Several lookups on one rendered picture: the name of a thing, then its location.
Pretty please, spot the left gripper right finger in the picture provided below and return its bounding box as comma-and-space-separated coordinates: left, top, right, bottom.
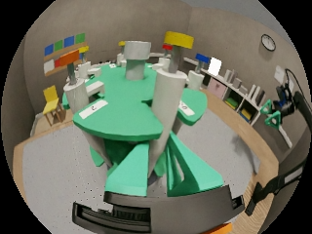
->
166, 130, 223, 197

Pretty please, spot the grey pipette with blue button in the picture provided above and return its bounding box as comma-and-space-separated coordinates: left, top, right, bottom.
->
172, 54, 209, 135

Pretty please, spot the grey pipette with yellow button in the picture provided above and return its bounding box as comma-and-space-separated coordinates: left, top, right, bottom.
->
78, 46, 101, 103
147, 31, 194, 178
117, 41, 126, 67

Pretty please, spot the grey pipette with red button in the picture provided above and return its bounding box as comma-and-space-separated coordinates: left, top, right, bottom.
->
152, 45, 173, 71

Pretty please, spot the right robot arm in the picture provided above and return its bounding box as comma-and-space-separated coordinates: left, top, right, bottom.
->
245, 83, 312, 216

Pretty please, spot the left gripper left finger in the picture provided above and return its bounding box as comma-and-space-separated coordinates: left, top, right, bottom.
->
104, 140, 149, 196

